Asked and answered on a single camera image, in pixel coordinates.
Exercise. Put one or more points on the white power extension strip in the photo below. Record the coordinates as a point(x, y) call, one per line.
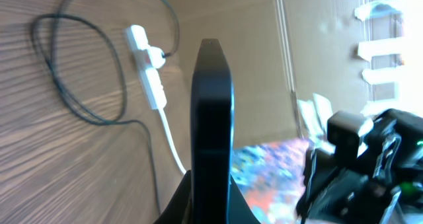
point(149, 78)

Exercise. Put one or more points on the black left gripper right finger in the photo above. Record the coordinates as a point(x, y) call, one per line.
point(239, 210)

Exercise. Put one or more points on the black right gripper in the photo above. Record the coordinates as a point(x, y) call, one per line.
point(340, 195)

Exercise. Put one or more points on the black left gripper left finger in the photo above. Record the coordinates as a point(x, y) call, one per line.
point(176, 210)

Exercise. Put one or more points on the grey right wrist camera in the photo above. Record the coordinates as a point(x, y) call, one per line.
point(346, 131)

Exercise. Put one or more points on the white charger plug adapter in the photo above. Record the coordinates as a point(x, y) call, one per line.
point(152, 57)

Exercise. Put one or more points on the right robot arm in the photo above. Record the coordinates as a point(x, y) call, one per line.
point(372, 173)

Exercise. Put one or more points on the blue Samsung Galaxy smartphone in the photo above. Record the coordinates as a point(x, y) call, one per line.
point(211, 123)

